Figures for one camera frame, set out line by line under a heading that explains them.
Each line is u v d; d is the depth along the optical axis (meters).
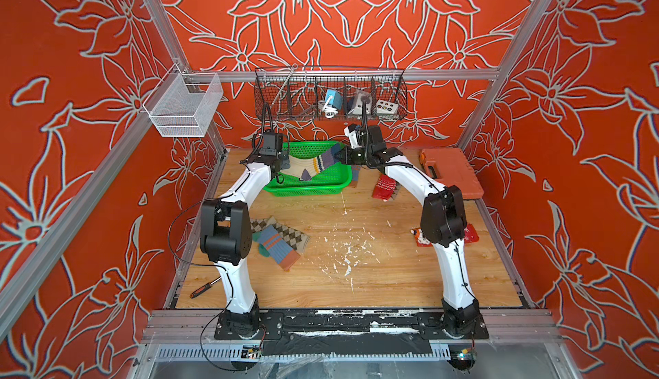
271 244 0.88
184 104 0.93
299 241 0.90
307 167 1.00
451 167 1.08
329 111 0.85
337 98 0.88
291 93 0.99
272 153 0.74
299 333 0.73
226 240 0.51
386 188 1.04
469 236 0.90
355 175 0.98
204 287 0.79
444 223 0.59
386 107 0.94
